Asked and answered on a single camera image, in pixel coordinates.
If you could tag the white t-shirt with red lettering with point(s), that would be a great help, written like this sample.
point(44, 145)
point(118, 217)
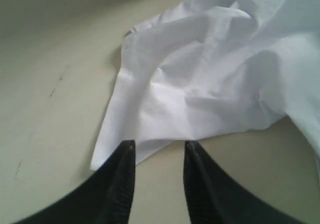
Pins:
point(213, 67)

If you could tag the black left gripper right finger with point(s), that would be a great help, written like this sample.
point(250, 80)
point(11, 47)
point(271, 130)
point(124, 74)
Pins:
point(213, 197)

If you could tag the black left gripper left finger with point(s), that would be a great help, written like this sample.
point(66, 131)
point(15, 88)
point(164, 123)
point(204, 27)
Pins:
point(106, 197)

